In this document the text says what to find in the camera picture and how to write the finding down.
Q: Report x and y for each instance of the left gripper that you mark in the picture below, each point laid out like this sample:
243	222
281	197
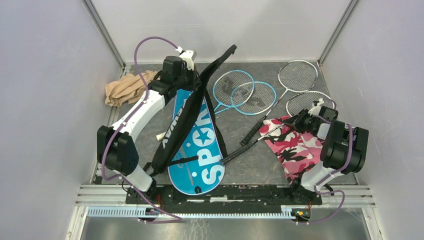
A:
196	83

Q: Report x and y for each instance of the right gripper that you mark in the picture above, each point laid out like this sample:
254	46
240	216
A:
295	120

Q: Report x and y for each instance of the black Crossway racket bag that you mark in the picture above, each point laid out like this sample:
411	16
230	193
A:
167	82

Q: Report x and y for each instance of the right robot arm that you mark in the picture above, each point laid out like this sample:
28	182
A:
344	149

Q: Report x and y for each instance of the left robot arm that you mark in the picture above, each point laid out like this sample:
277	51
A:
115	144

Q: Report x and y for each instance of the blue badminton racket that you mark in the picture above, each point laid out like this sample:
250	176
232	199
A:
253	98
233	89

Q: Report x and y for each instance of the pink camouflage cloth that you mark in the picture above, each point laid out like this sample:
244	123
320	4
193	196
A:
297	152

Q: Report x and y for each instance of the blue Sport racket bag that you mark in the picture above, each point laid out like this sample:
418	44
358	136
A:
198	169

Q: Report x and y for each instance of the beige cloth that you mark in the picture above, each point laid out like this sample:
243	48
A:
129	88

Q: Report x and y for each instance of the white grip tape roll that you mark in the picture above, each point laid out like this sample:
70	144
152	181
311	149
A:
160	136

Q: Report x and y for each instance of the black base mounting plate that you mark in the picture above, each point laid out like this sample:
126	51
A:
232	199

